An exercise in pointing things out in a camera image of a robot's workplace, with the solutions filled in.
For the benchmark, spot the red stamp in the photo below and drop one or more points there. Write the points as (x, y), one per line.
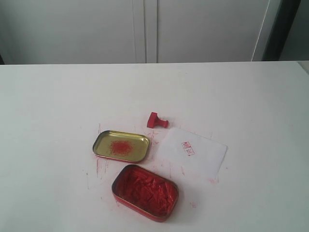
(155, 121)

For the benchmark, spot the red ink tin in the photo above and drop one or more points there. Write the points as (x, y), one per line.
(145, 192)

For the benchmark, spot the gold tin lid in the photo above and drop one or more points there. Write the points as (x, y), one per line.
(121, 146)

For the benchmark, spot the white paper sheet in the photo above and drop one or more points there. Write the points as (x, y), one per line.
(192, 152)

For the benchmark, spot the white cabinet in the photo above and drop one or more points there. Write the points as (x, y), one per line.
(134, 31)

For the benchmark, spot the dark vertical post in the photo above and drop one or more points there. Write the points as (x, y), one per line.
(280, 30)

